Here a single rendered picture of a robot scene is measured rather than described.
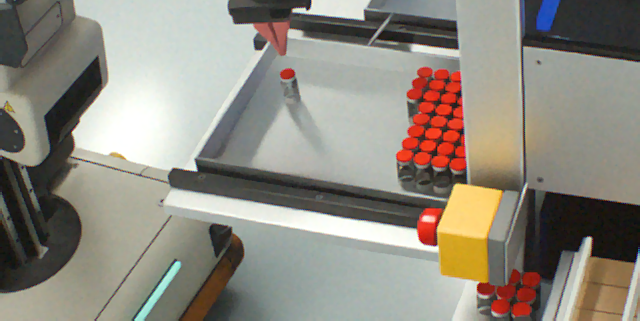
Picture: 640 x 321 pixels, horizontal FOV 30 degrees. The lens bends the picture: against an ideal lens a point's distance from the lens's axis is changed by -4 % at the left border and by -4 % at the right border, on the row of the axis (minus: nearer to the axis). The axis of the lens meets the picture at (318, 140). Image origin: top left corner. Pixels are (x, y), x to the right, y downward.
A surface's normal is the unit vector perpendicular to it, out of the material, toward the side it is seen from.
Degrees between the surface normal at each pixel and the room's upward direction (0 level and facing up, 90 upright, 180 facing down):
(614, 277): 0
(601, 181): 90
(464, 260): 90
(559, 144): 90
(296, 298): 0
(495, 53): 90
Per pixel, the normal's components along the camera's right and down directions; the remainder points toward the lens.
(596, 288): -0.12, -0.75
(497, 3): -0.34, 0.65
